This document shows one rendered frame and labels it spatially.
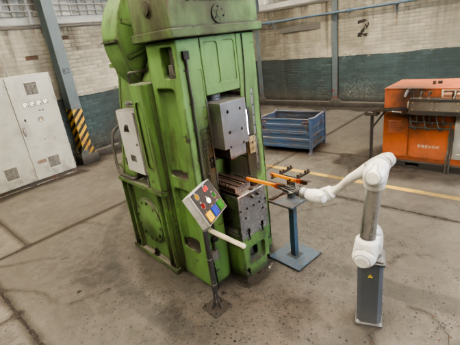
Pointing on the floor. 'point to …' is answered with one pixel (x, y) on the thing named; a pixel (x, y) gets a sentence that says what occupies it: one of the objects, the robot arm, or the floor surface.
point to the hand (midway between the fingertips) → (280, 186)
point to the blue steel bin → (294, 129)
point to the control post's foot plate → (217, 307)
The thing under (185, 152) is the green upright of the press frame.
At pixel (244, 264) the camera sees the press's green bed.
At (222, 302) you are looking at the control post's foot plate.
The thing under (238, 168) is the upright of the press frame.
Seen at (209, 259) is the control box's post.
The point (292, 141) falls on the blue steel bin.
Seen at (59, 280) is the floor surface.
